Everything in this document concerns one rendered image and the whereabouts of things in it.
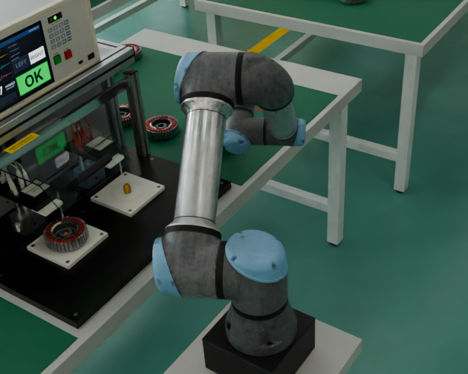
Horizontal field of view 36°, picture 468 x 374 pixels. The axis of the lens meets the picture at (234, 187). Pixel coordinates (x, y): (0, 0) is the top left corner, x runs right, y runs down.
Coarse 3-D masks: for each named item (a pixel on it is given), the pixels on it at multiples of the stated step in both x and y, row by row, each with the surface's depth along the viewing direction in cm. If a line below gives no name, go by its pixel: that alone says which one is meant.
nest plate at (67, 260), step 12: (96, 228) 192; (36, 240) 189; (96, 240) 188; (36, 252) 186; (48, 252) 185; (60, 252) 184; (72, 252) 184; (84, 252) 184; (60, 264) 182; (72, 264) 181
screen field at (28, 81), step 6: (42, 66) 181; (30, 72) 179; (36, 72) 180; (42, 72) 182; (48, 72) 183; (18, 78) 176; (24, 78) 177; (30, 78) 179; (36, 78) 181; (42, 78) 182; (48, 78) 184; (18, 84) 176; (24, 84) 178; (30, 84) 180; (36, 84) 181; (24, 90) 178; (30, 90) 180
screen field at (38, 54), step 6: (42, 48) 180; (30, 54) 177; (36, 54) 178; (42, 54) 180; (18, 60) 174; (24, 60) 176; (30, 60) 177; (36, 60) 179; (18, 66) 175; (24, 66) 176
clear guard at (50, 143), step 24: (48, 120) 183; (48, 144) 174; (72, 144) 173; (96, 144) 172; (0, 168) 166; (24, 168) 166; (48, 168) 165; (72, 168) 166; (120, 168) 173; (48, 192) 160; (72, 192) 164
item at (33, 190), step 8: (16, 184) 190; (32, 184) 186; (0, 192) 188; (8, 192) 187; (24, 192) 183; (32, 192) 183; (40, 192) 183; (16, 200) 186; (24, 200) 184; (32, 200) 182; (40, 200) 182; (48, 200) 185; (16, 208) 190; (24, 208) 192; (32, 208) 183; (40, 208) 183; (48, 208) 184; (56, 208) 185
